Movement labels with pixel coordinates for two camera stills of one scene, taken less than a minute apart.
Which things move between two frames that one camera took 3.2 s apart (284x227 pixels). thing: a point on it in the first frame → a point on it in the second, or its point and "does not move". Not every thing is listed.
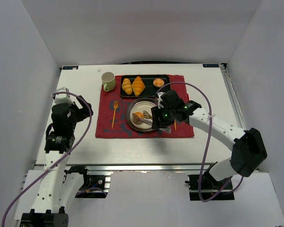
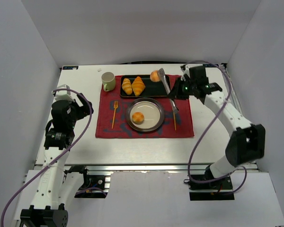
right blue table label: (210, 65) does not move
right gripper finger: (157, 123) → (176, 93)
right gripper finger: (156, 113) → (181, 83)
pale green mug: (108, 81) does not move
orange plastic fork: (115, 105) does not move
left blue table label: (70, 67) does not move
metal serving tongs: (147, 118) → (163, 78)
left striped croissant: (127, 86) does not move
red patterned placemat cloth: (111, 121) does not move
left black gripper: (83, 108) does not move
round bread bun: (158, 82) → (154, 76)
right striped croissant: (137, 86) does not move
